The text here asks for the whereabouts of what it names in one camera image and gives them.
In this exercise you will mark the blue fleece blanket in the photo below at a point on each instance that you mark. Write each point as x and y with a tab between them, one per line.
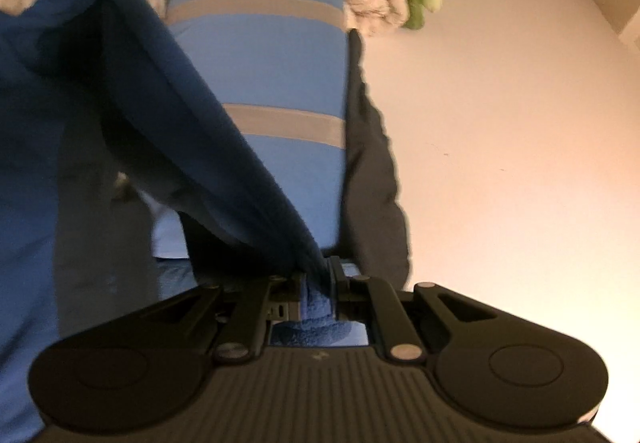
150	98

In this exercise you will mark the dark cloth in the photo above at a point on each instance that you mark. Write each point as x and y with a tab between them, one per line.
375	163

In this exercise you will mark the blue grey-striped pillow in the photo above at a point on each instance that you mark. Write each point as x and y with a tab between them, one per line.
270	63

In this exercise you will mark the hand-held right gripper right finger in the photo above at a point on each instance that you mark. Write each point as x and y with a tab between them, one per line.
339	285

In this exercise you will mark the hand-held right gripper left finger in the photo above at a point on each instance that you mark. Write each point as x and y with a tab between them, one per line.
285	310

